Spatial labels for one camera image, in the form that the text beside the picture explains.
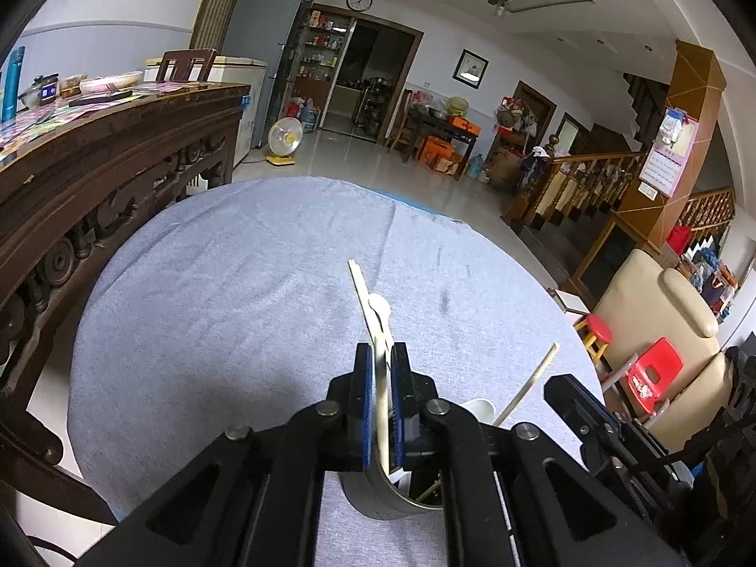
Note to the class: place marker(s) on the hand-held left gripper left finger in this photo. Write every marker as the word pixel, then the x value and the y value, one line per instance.
pixel 365 413

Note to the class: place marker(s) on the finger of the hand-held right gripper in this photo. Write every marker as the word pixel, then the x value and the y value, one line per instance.
pixel 579 404

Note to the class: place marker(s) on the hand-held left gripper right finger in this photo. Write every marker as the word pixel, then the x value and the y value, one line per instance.
pixel 398 413

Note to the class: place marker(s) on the wooden chopstick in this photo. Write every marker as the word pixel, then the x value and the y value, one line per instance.
pixel 383 401
pixel 531 375

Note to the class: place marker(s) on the black cup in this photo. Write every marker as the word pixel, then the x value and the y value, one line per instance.
pixel 378 499

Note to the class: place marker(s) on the red plastic chair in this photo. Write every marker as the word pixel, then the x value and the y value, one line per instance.
pixel 652 378

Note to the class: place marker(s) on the red round stool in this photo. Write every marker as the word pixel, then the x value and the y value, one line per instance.
pixel 596 328

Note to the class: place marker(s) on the small white stool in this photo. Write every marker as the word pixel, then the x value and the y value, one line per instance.
pixel 573 301

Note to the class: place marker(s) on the beige armchair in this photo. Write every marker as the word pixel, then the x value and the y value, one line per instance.
pixel 644 307

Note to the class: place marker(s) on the grey tablecloth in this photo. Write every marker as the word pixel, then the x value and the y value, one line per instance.
pixel 236 307

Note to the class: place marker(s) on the wooden stair railing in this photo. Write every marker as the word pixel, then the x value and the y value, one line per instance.
pixel 590 183

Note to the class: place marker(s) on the clear water jug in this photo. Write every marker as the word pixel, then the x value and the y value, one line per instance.
pixel 477 166

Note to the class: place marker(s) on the orange cartons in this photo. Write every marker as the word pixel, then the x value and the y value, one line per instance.
pixel 440 153

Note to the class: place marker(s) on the brown wooden door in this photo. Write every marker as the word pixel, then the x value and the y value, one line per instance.
pixel 574 133
pixel 534 112

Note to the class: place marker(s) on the wooden dining chair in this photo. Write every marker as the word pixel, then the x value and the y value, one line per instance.
pixel 398 127

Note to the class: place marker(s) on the dark wooden side table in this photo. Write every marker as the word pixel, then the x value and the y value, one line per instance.
pixel 437 127

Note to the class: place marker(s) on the flat orange box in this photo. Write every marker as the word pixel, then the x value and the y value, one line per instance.
pixel 463 125

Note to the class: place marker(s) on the blue water jug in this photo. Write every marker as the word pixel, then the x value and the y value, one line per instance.
pixel 310 118

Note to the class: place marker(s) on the metal kitchen rack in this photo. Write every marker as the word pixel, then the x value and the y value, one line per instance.
pixel 375 106

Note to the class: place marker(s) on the green basket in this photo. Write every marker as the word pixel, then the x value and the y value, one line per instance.
pixel 458 107

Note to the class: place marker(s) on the wooden pillar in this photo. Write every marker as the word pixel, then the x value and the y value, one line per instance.
pixel 697 80

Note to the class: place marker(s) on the carved dark wooden sideboard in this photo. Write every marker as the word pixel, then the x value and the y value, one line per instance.
pixel 88 189

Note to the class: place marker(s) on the glass door pantry cabinet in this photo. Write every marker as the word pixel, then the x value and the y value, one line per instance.
pixel 319 59

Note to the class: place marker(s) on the white chest freezer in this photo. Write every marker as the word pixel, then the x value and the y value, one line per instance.
pixel 242 77

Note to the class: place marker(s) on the grey refrigerator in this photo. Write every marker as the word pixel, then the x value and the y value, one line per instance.
pixel 260 41

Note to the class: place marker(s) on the dark wooden chair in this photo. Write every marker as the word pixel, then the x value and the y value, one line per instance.
pixel 186 62

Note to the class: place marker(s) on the pendant ceiling lamp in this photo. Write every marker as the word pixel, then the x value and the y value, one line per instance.
pixel 502 7

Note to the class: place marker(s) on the black remote control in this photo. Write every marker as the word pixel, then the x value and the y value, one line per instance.
pixel 100 98

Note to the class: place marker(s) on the white plate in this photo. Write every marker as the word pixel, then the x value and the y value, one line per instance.
pixel 112 81

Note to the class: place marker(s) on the small jar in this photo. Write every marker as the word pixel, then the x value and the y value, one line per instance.
pixel 48 91

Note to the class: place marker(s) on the blue bottle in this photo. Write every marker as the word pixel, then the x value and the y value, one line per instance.
pixel 12 85

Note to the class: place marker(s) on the wall calendar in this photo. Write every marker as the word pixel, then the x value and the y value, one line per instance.
pixel 667 156

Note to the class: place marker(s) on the framed wall picture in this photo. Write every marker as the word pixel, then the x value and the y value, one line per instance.
pixel 470 67

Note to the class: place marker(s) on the round wall clock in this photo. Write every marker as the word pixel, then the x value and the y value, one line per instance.
pixel 359 0

